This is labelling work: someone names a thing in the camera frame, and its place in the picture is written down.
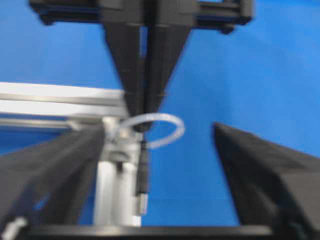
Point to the right gripper teal trim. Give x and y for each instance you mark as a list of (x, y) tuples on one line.
[(171, 22)]

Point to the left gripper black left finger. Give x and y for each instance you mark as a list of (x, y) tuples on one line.
[(49, 183)]

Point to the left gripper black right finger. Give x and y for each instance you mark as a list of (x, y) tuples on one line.
[(271, 185)]

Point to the aluminium extrusion frame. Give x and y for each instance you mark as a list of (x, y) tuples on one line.
[(28, 108)]

